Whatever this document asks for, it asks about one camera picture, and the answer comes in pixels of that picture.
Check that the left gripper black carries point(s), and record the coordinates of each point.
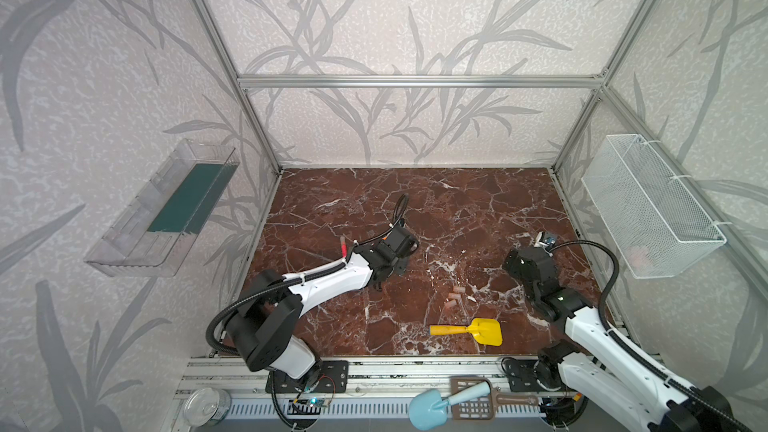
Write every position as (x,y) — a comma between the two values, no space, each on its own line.
(387,261)

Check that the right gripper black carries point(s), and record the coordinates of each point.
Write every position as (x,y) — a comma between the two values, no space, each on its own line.
(522,258)

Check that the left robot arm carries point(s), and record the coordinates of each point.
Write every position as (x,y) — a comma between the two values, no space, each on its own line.
(259,327)

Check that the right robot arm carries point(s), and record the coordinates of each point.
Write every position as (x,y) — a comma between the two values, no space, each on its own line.
(597,361)

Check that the yellow toy shovel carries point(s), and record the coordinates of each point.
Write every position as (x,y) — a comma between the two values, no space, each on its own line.
(484,331)

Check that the brown toy rake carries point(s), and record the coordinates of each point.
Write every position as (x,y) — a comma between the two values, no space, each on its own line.
(496,404)

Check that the light blue toy shovel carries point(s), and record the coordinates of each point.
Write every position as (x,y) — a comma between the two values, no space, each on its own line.
(429,409)

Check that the small circuit board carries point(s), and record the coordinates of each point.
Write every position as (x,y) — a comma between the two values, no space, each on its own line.
(313,406)

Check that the metal tin can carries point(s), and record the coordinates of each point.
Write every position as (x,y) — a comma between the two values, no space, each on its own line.
(206,407)

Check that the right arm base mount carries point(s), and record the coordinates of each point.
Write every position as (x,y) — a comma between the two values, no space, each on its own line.
(521,375)

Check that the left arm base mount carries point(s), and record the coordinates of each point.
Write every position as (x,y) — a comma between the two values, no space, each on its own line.
(327,377)

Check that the white wire basket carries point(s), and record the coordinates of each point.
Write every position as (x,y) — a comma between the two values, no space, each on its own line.
(660,229)

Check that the aluminium front rail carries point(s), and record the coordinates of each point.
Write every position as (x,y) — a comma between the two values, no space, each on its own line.
(378,387)

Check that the clear plastic wall shelf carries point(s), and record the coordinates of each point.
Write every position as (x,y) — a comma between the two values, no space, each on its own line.
(154,234)

